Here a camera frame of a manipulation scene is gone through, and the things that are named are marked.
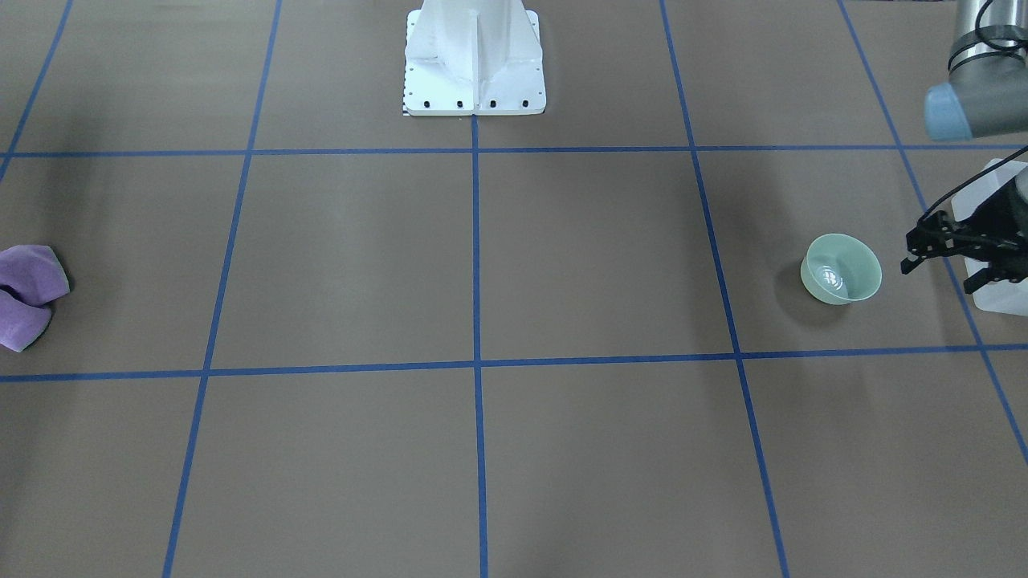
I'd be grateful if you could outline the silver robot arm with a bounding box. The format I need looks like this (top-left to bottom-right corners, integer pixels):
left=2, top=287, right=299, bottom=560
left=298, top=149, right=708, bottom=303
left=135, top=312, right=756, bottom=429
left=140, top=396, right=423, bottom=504
left=900, top=1, right=1027, bottom=294

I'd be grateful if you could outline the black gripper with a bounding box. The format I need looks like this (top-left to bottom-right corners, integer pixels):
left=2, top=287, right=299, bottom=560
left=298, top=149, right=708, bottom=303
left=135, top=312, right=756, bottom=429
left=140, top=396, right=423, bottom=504
left=900, top=175, right=1027, bottom=294

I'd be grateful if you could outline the purple microfiber cloth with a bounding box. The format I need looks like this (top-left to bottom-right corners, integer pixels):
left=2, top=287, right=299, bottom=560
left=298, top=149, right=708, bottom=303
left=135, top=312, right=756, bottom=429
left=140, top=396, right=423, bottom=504
left=1, top=244, right=72, bottom=352

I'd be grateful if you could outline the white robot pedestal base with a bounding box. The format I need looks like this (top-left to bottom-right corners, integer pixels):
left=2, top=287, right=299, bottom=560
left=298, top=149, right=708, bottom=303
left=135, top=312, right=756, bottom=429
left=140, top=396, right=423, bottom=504
left=402, top=1, right=548, bottom=116

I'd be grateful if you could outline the mint green plastic bowl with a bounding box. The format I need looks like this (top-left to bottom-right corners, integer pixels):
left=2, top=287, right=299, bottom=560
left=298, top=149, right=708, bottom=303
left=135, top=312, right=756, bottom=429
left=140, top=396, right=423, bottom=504
left=799, top=233, right=883, bottom=306

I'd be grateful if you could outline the translucent white plastic box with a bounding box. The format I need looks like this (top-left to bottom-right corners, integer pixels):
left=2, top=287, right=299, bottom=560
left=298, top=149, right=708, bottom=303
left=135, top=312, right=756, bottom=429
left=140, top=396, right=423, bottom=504
left=951, top=161, right=1027, bottom=317

